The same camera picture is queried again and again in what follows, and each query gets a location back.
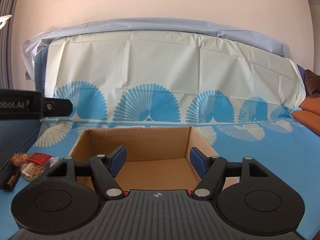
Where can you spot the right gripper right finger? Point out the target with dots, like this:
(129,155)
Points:
(211,171)

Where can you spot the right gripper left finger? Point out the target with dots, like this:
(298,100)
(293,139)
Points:
(104,169)

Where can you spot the bag of small cookies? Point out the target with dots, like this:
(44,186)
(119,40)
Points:
(20,159)

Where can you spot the round puffed grain cake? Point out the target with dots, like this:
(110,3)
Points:
(31,171)

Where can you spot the silver stick sachet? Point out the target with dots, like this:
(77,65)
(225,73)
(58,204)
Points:
(52,161)

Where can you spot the small red snack packet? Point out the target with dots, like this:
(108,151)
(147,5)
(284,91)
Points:
(39,158)

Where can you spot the black truffle snack bar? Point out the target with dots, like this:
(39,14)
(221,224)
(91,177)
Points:
(9,178)

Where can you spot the brown cardboard box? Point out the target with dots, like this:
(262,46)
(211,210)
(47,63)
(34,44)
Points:
(157,157)

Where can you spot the blue fan-pattern sofa cover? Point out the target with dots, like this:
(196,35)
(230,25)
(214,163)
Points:
(238,97)

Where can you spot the orange cushion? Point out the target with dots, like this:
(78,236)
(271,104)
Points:
(309,115)

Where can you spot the grey curtain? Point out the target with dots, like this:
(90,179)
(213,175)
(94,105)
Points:
(7,8)

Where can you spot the brown cushion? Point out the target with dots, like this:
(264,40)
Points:
(312,83)

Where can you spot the grey plastic sheet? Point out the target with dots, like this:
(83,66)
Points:
(31,47)

